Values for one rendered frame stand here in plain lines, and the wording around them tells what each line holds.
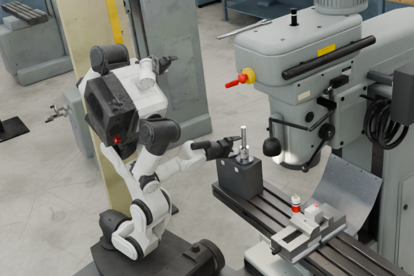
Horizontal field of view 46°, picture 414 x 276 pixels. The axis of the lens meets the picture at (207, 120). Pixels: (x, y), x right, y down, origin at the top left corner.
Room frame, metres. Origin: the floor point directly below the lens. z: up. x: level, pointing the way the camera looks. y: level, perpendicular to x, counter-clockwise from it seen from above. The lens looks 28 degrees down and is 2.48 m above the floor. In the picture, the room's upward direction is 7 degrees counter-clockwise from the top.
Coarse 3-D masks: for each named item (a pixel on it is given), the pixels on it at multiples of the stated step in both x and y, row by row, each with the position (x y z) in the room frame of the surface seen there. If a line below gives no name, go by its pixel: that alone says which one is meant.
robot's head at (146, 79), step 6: (144, 60) 1.90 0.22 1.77; (150, 60) 1.90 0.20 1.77; (144, 66) 1.87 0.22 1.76; (150, 66) 1.88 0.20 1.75; (144, 72) 1.84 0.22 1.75; (150, 72) 1.84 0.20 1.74; (138, 78) 1.90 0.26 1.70; (144, 78) 1.82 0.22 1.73; (150, 78) 1.82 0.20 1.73; (144, 84) 1.83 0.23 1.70; (150, 84) 1.83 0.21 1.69
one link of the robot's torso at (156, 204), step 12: (108, 156) 2.00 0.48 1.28; (120, 168) 1.96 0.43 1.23; (132, 180) 1.94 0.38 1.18; (132, 192) 1.97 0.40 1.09; (156, 192) 1.96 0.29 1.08; (132, 204) 1.96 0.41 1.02; (144, 204) 1.90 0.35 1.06; (156, 204) 1.92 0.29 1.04; (168, 204) 1.95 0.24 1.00; (156, 216) 1.90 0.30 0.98
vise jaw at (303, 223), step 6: (294, 216) 1.69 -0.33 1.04; (300, 216) 1.69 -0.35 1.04; (306, 216) 1.69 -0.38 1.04; (294, 222) 1.67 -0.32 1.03; (300, 222) 1.66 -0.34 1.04; (306, 222) 1.64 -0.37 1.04; (312, 222) 1.64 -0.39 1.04; (300, 228) 1.64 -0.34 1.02; (306, 228) 1.62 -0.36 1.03; (312, 228) 1.61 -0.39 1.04; (318, 228) 1.61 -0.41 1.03; (306, 234) 1.61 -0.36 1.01; (312, 234) 1.60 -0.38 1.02
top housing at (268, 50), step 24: (288, 24) 1.77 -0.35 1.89; (312, 24) 1.73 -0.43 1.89; (336, 24) 1.71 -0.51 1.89; (360, 24) 1.76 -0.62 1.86; (240, 48) 1.69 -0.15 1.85; (264, 48) 1.58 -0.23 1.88; (288, 48) 1.57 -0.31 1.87; (312, 48) 1.63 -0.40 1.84; (336, 48) 1.69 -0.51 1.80; (240, 72) 1.70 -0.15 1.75; (264, 72) 1.58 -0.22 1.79; (312, 72) 1.63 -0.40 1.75
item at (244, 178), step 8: (216, 160) 2.15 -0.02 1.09; (224, 160) 2.10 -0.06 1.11; (232, 160) 2.09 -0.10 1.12; (240, 160) 2.06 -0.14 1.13; (248, 160) 2.05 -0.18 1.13; (256, 160) 2.06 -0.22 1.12; (224, 168) 2.11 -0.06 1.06; (232, 168) 2.06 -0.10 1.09; (240, 168) 2.01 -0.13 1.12; (248, 168) 2.00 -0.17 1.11; (256, 168) 2.03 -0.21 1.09; (224, 176) 2.11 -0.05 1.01; (232, 176) 2.06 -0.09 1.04; (240, 176) 2.01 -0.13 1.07; (248, 176) 2.00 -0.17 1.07; (256, 176) 2.03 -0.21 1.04; (224, 184) 2.12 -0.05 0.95; (232, 184) 2.07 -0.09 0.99; (240, 184) 2.02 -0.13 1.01; (248, 184) 2.00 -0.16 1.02; (256, 184) 2.03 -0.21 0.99; (240, 192) 2.02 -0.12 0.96; (248, 192) 1.99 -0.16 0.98; (256, 192) 2.03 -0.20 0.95
